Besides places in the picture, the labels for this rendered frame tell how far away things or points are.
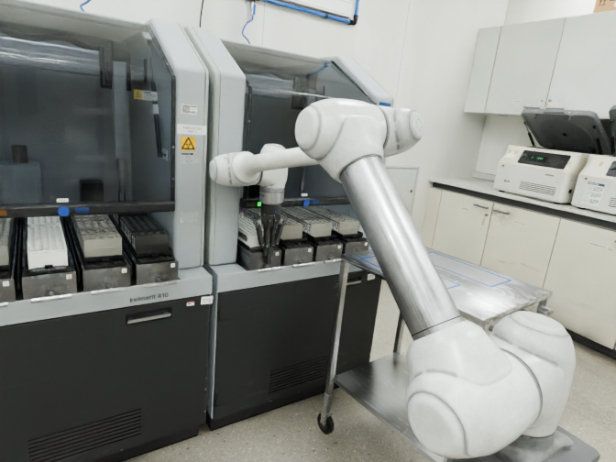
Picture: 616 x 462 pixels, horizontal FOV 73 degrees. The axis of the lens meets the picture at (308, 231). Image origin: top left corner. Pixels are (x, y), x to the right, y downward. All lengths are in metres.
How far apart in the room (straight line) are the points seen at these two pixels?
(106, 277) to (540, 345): 1.18
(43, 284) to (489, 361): 1.19
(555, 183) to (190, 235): 2.56
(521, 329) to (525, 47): 3.24
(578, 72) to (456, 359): 3.13
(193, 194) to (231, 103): 0.35
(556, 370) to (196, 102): 1.25
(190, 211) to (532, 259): 2.61
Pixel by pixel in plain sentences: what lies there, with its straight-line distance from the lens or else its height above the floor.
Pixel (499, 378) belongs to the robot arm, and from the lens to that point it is 0.79.
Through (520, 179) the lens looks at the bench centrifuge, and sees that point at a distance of 3.48.
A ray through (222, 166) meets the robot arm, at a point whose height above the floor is 1.14.
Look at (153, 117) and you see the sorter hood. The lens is 1.44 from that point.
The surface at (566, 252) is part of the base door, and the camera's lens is 3.34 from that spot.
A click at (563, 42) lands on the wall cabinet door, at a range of 3.82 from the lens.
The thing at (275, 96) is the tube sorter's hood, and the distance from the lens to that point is 1.60.
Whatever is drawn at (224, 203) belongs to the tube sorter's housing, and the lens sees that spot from 1.57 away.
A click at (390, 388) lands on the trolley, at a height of 0.28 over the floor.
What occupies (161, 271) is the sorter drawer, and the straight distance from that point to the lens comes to 1.47.
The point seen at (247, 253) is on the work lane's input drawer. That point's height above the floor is 0.80.
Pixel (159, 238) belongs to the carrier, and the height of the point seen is 0.87.
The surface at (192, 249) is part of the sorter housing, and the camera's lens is 1.58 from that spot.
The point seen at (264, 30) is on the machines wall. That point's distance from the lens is 2.87.
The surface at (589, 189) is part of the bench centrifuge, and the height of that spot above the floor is 1.04.
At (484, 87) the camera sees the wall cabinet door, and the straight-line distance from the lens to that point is 4.08.
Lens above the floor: 1.31
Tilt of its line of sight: 15 degrees down
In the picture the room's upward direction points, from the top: 6 degrees clockwise
